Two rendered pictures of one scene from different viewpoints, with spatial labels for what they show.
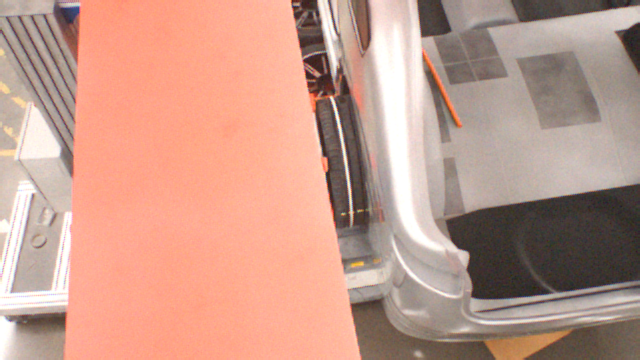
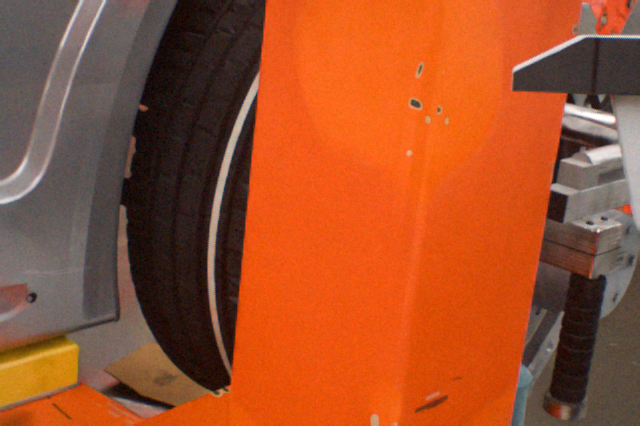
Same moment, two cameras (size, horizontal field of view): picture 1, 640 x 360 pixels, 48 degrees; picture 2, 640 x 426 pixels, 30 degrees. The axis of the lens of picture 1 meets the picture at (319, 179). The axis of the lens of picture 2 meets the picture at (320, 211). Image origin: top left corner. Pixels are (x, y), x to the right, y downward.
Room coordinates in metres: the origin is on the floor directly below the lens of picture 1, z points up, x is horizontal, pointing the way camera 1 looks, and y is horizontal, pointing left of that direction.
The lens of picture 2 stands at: (3.21, 0.87, 1.27)
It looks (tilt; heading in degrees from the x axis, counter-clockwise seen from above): 17 degrees down; 225
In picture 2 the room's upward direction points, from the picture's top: 6 degrees clockwise
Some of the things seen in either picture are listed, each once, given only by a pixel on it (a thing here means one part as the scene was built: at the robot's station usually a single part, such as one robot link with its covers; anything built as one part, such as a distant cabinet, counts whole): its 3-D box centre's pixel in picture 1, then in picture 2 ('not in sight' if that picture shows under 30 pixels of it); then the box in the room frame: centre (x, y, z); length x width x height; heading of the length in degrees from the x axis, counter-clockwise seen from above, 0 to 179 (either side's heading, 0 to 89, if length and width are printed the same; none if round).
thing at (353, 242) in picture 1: (349, 215); not in sight; (2.10, -0.15, 0.32); 0.40 x 0.30 x 0.28; 5
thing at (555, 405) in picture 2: not in sight; (577, 340); (2.24, 0.27, 0.83); 0.04 x 0.04 x 0.16
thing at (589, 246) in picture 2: not in sight; (567, 236); (2.24, 0.24, 0.93); 0.09 x 0.05 x 0.05; 95
